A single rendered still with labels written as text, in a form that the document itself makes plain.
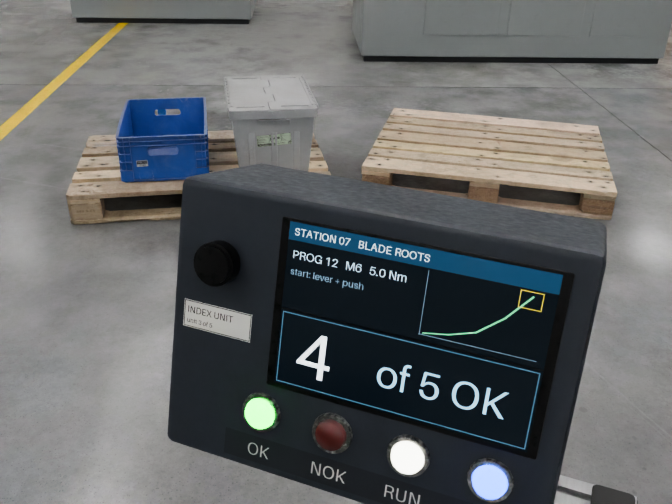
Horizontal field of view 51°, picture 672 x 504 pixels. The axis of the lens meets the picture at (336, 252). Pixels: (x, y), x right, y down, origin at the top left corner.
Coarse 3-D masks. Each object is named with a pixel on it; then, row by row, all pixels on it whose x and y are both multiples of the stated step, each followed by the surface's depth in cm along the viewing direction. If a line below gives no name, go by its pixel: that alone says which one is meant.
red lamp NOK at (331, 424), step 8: (320, 416) 44; (328, 416) 44; (336, 416) 44; (320, 424) 44; (328, 424) 44; (336, 424) 44; (344, 424) 44; (312, 432) 45; (320, 432) 44; (328, 432) 44; (336, 432) 44; (344, 432) 44; (320, 440) 44; (328, 440) 44; (336, 440) 44; (344, 440) 44; (320, 448) 45; (328, 448) 44; (336, 448) 44; (344, 448) 44
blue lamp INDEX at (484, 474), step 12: (480, 468) 41; (492, 468) 41; (504, 468) 41; (468, 480) 42; (480, 480) 41; (492, 480) 40; (504, 480) 41; (480, 492) 41; (492, 492) 41; (504, 492) 41
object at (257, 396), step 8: (256, 392) 46; (248, 400) 46; (256, 400) 46; (264, 400) 46; (272, 400) 46; (248, 408) 46; (256, 408) 45; (264, 408) 45; (272, 408) 46; (248, 416) 46; (256, 416) 45; (264, 416) 45; (272, 416) 45; (280, 416) 46; (248, 424) 46; (256, 424) 46; (264, 424) 45; (272, 424) 46
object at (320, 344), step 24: (288, 312) 44; (288, 336) 44; (312, 336) 44; (336, 336) 43; (288, 360) 45; (312, 360) 44; (336, 360) 43; (288, 384) 45; (312, 384) 44; (336, 384) 44
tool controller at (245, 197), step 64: (192, 192) 45; (256, 192) 43; (320, 192) 45; (384, 192) 48; (192, 256) 46; (256, 256) 44; (320, 256) 42; (384, 256) 41; (448, 256) 40; (512, 256) 38; (576, 256) 37; (192, 320) 47; (256, 320) 45; (384, 320) 42; (448, 320) 40; (512, 320) 39; (576, 320) 38; (192, 384) 48; (256, 384) 46; (384, 384) 42; (448, 384) 41; (512, 384) 40; (576, 384) 39; (256, 448) 47; (384, 448) 44; (448, 448) 42; (512, 448) 40
